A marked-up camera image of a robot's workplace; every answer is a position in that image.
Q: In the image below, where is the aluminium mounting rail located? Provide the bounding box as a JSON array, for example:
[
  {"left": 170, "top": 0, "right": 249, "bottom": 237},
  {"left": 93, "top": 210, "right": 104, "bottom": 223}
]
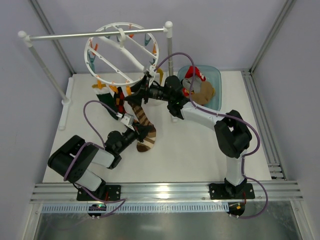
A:
[{"left": 30, "top": 180, "right": 303, "bottom": 203}]

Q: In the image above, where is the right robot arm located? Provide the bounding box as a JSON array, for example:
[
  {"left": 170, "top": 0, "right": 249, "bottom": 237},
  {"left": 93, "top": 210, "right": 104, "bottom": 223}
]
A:
[{"left": 124, "top": 75, "right": 252, "bottom": 196}]

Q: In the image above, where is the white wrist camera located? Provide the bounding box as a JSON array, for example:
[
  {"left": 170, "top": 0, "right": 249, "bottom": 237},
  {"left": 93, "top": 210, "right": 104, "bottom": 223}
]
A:
[
  {"left": 143, "top": 64, "right": 156, "bottom": 80},
  {"left": 116, "top": 112, "right": 134, "bottom": 126}
]

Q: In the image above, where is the mustard yellow sock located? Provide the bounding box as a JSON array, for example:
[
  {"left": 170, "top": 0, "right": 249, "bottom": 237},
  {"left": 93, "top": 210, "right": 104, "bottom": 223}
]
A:
[{"left": 155, "top": 68, "right": 164, "bottom": 85}]

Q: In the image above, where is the tan sock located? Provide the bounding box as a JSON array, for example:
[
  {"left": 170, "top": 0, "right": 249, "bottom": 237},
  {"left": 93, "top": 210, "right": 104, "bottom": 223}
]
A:
[{"left": 192, "top": 81, "right": 216, "bottom": 106}]

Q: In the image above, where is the red patterned sock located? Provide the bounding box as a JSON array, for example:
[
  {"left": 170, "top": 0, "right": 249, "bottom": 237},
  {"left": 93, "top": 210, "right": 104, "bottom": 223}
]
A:
[{"left": 182, "top": 88, "right": 194, "bottom": 97}]

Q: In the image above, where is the slotted grey cable duct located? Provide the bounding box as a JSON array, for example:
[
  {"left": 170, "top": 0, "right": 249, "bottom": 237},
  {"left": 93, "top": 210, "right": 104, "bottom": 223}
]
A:
[{"left": 41, "top": 202, "right": 229, "bottom": 214}]

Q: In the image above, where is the grey striped sock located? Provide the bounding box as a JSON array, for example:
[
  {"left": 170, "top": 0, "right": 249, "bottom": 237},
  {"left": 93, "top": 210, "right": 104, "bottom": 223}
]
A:
[{"left": 181, "top": 76, "right": 202, "bottom": 94}]

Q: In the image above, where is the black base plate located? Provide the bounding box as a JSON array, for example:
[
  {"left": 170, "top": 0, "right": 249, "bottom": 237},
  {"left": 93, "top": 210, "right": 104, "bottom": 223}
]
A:
[
  {"left": 76, "top": 183, "right": 121, "bottom": 201},
  {"left": 208, "top": 182, "right": 256, "bottom": 200}
]

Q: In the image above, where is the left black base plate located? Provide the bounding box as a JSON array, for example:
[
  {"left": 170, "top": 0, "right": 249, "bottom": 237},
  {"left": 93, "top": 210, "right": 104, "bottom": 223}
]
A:
[{"left": 76, "top": 183, "right": 121, "bottom": 201}]

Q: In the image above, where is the green clothes peg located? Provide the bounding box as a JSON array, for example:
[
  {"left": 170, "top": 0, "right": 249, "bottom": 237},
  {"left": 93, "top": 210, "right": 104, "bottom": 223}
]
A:
[{"left": 87, "top": 52, "right": 96, "bottom": 72}]

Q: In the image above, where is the orange clothes peg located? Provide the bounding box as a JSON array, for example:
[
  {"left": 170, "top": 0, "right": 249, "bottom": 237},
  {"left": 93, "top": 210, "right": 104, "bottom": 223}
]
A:
[{"left": 125, "top": 85, "right": 132, "bottom": 96}]

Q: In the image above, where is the green orange sock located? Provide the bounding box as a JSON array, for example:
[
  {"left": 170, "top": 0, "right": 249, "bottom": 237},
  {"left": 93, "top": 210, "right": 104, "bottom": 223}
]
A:
[{"left": 91, "top": 83, "right": 118, "bottom": 121}]

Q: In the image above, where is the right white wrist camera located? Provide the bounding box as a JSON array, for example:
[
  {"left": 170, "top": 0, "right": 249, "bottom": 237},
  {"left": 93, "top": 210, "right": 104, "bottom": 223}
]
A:
[{"left": 143, "top": 64, "right": 156, "bottom": 80}]

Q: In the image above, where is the argyle black red sock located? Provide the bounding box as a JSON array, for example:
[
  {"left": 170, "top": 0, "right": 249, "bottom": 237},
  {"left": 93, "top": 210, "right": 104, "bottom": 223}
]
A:
[{"left": 113, "top": 89, "right": 126, "bottom": 114}]

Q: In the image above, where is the white clothes rack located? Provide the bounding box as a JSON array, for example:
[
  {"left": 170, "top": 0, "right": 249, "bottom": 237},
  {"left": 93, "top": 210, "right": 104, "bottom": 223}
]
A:
[{"left": 17, "top": 21, "right": 173, "bottom": 131}]

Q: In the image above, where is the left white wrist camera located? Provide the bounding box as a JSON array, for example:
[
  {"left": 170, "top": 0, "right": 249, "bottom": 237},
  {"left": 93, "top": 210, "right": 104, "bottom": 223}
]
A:
[{"left": 116, "top": 112, "right": 134, "bottom": 126}]

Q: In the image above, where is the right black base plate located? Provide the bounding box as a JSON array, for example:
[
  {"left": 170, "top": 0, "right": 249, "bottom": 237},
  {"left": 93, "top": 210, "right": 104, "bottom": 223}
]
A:
[{"left": 208, "top": 182, "right": 256, "bottom": 200}]

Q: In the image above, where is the brown striped sock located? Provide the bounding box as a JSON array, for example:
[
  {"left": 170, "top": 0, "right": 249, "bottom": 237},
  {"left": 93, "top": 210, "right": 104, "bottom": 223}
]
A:
[{"left": 127, "top": 102, "right": 157, "bottom": 153}]

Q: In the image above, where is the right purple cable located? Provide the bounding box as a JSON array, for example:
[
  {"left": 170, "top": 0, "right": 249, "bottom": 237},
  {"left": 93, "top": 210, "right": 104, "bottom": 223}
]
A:
[{"left": 153, "top": 51, "right": 269, "bottom": 220}]

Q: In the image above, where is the white round clip hanger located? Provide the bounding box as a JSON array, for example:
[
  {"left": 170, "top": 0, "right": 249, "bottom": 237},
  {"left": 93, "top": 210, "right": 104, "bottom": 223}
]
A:
[{"left": 90, "top": 34, "right": 155, "bottom": 83}]

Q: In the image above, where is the blue plastic basin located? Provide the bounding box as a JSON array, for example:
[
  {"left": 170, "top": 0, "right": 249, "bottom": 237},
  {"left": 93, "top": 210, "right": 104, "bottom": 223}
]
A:
[{"left": 177, "top": 65, "right": 222, "bottom": 111}]

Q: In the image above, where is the red white sock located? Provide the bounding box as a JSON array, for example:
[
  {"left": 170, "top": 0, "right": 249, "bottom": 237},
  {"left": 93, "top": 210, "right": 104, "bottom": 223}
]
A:
[{"left": 184, "top": 66, "right": 206, "bottom": 82}]

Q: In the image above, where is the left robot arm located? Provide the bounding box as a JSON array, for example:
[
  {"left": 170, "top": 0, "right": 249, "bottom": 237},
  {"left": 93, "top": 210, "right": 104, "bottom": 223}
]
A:
[{"left": 47, "top": 123, "right": 155, "bottom": 192}]

